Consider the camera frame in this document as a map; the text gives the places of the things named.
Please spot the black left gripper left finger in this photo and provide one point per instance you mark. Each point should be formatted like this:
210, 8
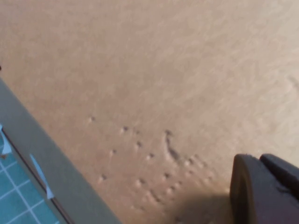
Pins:
257, 200

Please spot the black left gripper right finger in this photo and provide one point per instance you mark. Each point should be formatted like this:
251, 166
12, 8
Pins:
285, 177

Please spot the white tape piece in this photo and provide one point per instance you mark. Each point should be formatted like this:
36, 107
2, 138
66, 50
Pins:
40, 175
5, 144

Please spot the green cutting mat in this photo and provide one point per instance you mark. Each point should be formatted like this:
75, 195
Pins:
14, 200

